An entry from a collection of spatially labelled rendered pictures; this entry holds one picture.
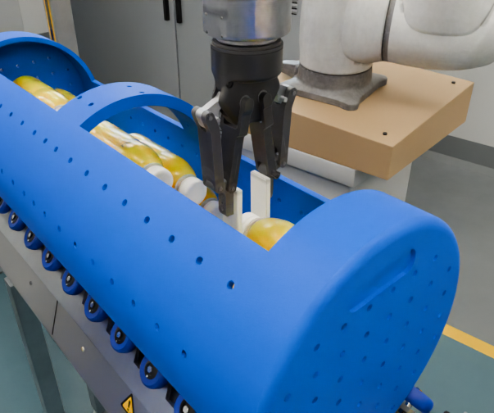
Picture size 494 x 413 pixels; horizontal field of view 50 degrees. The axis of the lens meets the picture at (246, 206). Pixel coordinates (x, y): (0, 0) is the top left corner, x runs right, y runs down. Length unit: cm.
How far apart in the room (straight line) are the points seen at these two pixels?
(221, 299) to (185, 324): 5
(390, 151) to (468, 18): 26
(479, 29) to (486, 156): 248
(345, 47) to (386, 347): 69
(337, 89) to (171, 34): 184
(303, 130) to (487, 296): 155
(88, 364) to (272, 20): 55
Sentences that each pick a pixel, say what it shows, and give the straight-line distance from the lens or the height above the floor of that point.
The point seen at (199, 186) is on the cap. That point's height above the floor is 111.
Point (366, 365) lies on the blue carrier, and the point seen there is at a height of 109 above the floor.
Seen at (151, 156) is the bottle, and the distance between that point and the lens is 71.
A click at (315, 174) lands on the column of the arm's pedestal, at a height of 96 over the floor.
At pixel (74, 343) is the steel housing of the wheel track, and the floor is 87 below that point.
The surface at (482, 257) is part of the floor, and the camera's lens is 269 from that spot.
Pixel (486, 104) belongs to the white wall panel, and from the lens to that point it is 342.
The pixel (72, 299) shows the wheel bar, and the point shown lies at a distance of 85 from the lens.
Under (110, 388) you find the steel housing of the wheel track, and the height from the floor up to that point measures 87.
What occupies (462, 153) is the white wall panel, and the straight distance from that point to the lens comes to 353.
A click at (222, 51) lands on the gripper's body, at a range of 55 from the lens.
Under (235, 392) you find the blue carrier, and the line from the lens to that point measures 43.
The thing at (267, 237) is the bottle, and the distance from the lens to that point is 60.
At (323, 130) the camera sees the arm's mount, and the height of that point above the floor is 106.
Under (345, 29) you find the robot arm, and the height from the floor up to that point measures 123.
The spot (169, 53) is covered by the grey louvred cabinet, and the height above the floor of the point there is 72.
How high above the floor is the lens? 146
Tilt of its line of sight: 31 degrees down
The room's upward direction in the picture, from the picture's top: straight up
